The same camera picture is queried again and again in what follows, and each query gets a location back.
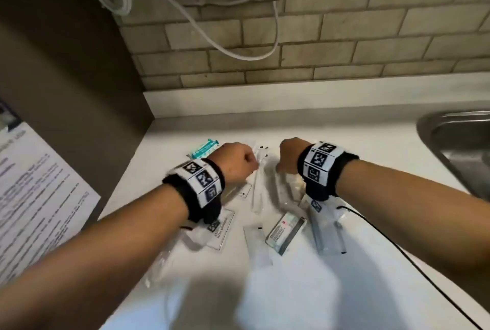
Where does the person's right hand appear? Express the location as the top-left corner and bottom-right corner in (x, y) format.
(276, 137), (312, 175)

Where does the person's left hand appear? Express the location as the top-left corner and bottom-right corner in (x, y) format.
(208, 142), (261, 190)

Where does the teal wet wipes packet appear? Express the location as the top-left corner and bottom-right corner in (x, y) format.
(189, 138), (221, 160)

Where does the white box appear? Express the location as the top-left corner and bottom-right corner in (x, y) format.
(265, 214), (308, 257)

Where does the clear comb packet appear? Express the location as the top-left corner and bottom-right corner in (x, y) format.
(243, 224), (275, 265)
(308, 203), (347, 256)

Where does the person's right forearm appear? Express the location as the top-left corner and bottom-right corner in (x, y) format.
(336, 157), (490, 305)

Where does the person's left forearm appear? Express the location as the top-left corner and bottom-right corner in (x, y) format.
(0, 182), (190, 330)

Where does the white countertop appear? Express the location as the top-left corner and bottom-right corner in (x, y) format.
(88, 111), (490, 330)

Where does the black wristband with marker tags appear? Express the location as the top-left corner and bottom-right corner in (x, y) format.
(162, 157), (227, 225)
(297, 141), (360, 203)

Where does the steel sink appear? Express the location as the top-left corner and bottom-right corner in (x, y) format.
(416, 110), (490, 198)

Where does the white and blue poster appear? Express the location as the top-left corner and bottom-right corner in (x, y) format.
(0, 98), (102, 287)

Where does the white wall cable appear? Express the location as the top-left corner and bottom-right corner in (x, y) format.
(76, 0), (280, 61)

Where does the thin black cable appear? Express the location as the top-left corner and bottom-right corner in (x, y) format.
(336, 206), (481, 330)

